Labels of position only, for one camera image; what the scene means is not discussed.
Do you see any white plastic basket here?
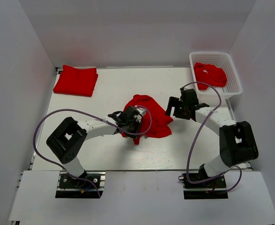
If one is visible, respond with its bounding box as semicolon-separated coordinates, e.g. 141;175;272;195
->
189;52;242;99

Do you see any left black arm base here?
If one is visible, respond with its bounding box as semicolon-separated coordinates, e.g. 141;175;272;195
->
55;172;105;199

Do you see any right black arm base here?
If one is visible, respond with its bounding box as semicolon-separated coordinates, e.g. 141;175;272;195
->
178;173;228;200

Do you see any red t shirt in basket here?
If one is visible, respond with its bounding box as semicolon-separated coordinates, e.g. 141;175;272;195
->
193;62;227;88

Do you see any red t shirt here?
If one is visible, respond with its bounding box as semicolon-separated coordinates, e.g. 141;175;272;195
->
53;65;98;97
124;94;173;138
193;62;227;88

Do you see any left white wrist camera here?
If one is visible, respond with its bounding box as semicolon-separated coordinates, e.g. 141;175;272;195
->
135;105;147;117

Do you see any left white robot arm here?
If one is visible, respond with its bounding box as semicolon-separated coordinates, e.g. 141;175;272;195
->
46;106;146;187

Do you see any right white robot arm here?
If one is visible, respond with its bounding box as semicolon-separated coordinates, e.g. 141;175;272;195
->
165;88;259;187

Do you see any folded red t shirt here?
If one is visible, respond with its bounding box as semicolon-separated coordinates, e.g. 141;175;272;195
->
53;65;98;97

